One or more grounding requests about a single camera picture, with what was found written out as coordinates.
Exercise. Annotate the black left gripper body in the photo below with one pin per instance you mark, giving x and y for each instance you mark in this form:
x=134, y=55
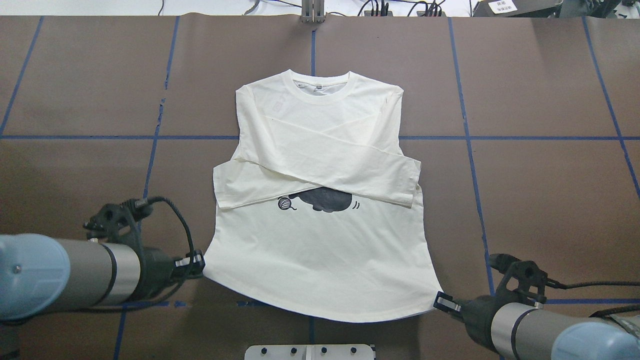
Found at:
x=158, y=270

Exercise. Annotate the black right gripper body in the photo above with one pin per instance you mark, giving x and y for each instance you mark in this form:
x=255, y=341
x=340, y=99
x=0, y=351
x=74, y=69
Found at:
x=478, y=311

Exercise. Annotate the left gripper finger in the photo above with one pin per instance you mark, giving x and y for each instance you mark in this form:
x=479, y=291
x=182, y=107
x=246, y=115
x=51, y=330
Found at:
x=190, y=266

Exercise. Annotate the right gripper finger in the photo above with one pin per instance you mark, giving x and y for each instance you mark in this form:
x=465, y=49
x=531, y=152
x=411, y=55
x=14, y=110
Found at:
x=446, y=303

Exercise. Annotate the cream long-sleeve cat shirt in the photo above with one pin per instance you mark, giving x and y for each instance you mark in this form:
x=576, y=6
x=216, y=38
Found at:
x=318, y=211

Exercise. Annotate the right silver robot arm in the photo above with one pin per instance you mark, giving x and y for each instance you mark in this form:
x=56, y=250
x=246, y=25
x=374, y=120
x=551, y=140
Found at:
x=513, y=323

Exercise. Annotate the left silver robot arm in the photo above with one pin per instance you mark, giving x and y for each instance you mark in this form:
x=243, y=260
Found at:
x=42, y=274

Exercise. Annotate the black box with label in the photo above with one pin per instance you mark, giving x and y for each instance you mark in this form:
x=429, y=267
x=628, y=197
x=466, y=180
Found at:
x=515, y=8

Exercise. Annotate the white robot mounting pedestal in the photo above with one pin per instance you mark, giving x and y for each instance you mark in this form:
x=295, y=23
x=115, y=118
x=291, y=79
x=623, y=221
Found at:
x=311, y=352

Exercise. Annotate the aluminium frame post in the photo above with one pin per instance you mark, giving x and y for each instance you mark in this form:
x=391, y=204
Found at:
x=313, y=11

